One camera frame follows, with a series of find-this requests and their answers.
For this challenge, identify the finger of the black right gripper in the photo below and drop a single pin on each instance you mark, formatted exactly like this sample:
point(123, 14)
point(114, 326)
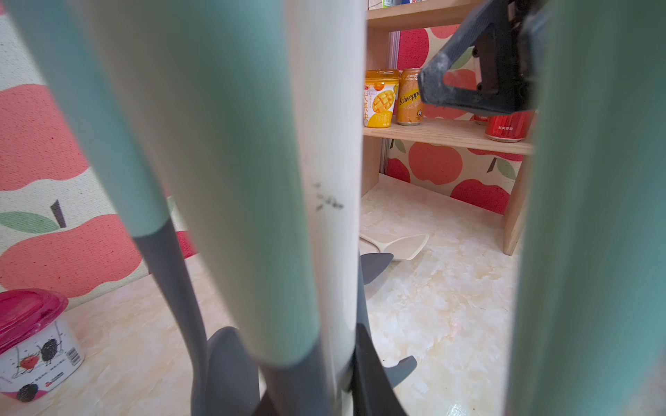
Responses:
point(476, 71)

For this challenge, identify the white utensil rack stand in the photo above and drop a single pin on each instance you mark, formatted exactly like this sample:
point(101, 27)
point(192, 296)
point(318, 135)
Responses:
point(327, 44)

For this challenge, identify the beige spatula mint handle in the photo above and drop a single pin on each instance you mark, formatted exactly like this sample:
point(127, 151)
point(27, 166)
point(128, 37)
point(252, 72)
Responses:
point(402, 249)

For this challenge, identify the grey slotted utensil mint handle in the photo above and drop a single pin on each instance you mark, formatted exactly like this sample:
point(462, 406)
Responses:
point(590, 315)

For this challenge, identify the red cola can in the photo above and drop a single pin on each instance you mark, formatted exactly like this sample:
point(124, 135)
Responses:
point(510, 128)

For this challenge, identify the wooden shelf unit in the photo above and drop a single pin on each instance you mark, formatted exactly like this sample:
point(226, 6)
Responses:
point(466, 134)

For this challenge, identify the orange schweppes can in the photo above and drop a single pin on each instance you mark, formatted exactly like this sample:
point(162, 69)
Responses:
point(409, 104)

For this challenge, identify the yellow mango cup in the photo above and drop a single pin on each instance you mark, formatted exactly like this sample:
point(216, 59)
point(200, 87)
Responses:
point(380, 93)

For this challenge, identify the pink lid yogurt cup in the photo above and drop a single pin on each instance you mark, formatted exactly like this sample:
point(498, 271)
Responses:
point(39, 350)

